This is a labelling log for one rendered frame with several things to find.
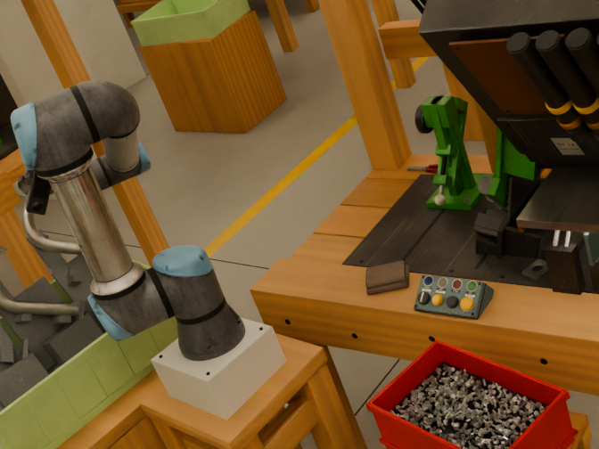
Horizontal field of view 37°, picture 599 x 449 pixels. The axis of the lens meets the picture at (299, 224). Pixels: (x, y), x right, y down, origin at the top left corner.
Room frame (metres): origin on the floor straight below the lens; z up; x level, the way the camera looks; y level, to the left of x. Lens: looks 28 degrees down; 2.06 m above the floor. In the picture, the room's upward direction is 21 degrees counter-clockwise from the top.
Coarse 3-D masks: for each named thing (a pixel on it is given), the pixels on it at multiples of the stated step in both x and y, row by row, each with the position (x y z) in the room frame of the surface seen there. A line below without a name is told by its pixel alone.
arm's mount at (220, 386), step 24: (264, 336) 1.65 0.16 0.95; (168, 360) 1.67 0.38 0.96; (216, 360) 1.61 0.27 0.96; (240, 360) 1.60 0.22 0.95; (264, 360) 1.63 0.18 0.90; (168, 384) 1.68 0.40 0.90; (192, 384) 1.60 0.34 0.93; (216, 384) 1.55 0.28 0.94; (240, 384) 1.58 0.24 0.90; (216, 408) 1.56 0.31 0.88
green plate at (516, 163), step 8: (496, 136) 1.64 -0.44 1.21; (504, 136) 1.64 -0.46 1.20; (496, 144) 1.64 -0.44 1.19; (504, 144) 1.65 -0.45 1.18; (512, 144) 1.63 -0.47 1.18; (496, 152) 1.65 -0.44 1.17; (504, 152) 1.65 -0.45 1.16; (512, 152) 1.64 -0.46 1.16; (496, 160) 1.65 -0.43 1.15; (504, 160) 1.65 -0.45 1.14; (512, 160) 1.64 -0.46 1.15; (520, 160) 1.63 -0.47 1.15; (528, 160) 1.61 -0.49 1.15; (496, 168) 1.65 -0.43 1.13; (504, 168) 1.66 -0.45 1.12; (512, 168) 1.64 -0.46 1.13; (520, 168) 1.63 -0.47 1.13; (528, 168) 1.62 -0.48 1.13; (536, 168) 1.61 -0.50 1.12; (496, 176) 1.66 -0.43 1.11; (504, 176) 1.67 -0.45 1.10; (528, 176) 1.62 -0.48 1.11; (536, 176) 1.62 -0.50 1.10
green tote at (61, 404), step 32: (0, 320) 2.16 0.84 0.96; (96, 352) 1.86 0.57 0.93; (128, 352) 1.90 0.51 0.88; (64, 384) 1.80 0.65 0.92; (96, 384) 1.84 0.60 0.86; (128, 384) 1.87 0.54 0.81; (0, 416) 1.71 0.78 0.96; (32, 416) 1.75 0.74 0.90; (64, 416) 1.78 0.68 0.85; (0, 448) 1.69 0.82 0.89; (32, 448) 1.73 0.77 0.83
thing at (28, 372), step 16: (0, 336) 2.03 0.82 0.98; (16, 352) 2.02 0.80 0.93; (32, 352) 1.98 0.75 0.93; (0, 368) 1.98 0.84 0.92; (16, 368) 1.94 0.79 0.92; (32, 368) 1.95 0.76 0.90; (0, 384) 1.91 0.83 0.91; (16, 384) 1.92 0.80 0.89; (32, 384) 1.93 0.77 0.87; (0, 400) 1.89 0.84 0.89
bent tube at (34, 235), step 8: (24, 208) 2.20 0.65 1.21; (24, 216) 2.19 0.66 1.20; (32, 216) 2.19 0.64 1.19; (24, 224) 2.18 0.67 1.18; (32, 224) 2.18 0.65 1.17; (32, 232) 2.17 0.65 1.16; (32, 240) 2.16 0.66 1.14; (40, 240) 2.16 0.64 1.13; (48, 240) 2.17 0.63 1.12; (40, 248) 2.16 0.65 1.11; (48, 248) 2.16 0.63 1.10; (56, 248) 2.16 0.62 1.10; (64, 248) 2.16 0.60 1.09; (72, 248) 2.17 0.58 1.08
